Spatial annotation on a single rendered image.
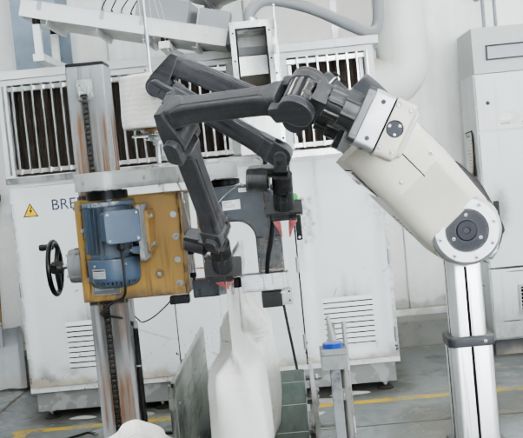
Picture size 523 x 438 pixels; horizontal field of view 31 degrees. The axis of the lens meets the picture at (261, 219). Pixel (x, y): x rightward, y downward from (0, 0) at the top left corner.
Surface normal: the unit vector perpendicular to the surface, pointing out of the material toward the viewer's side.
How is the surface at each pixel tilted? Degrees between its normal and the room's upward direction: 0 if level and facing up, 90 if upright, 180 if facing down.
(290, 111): 135
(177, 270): 90
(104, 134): 90
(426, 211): 115
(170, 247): 90
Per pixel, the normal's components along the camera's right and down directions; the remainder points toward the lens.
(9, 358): -0.05, -0.18
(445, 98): -0.03, 0.06
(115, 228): 0.40, 0.01
